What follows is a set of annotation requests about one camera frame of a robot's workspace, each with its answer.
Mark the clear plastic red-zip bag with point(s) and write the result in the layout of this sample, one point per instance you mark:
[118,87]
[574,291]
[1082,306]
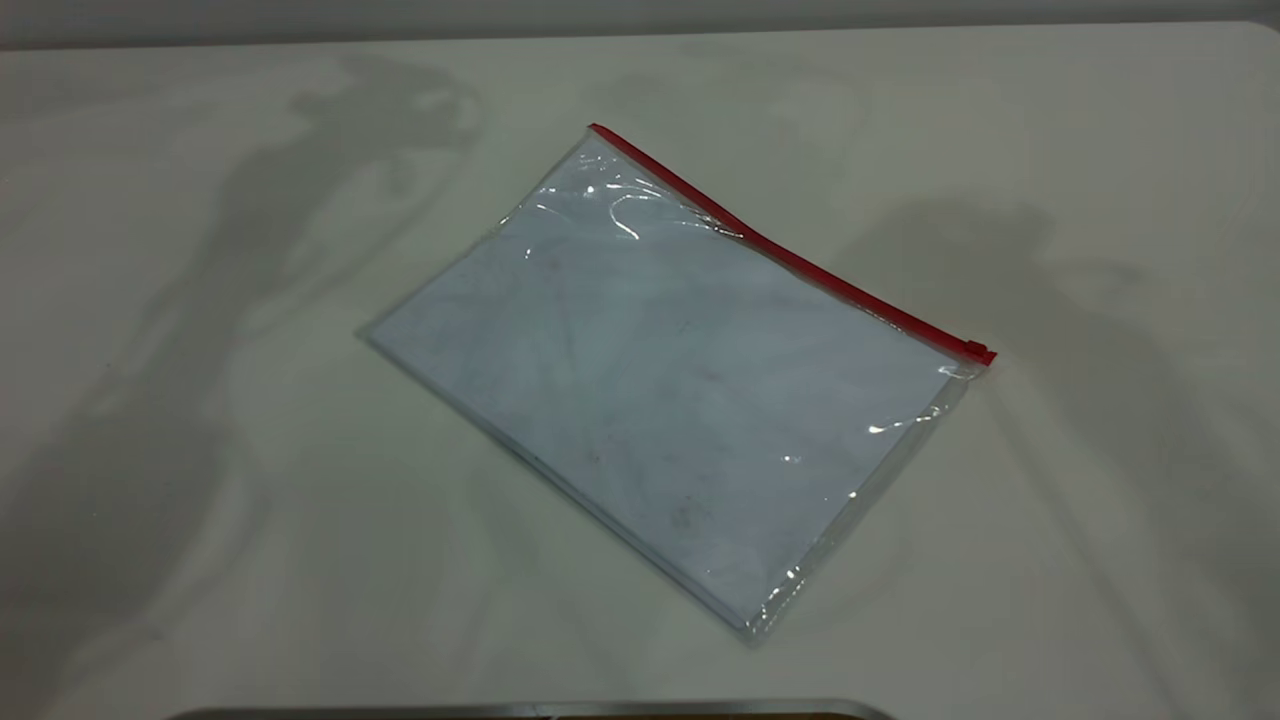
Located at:
[680,380]

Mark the red zipper slider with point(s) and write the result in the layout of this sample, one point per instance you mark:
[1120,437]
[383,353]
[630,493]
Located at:
[976,352]

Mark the grey metal bar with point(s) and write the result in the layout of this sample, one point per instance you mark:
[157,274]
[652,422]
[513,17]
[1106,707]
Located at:
[500,711]

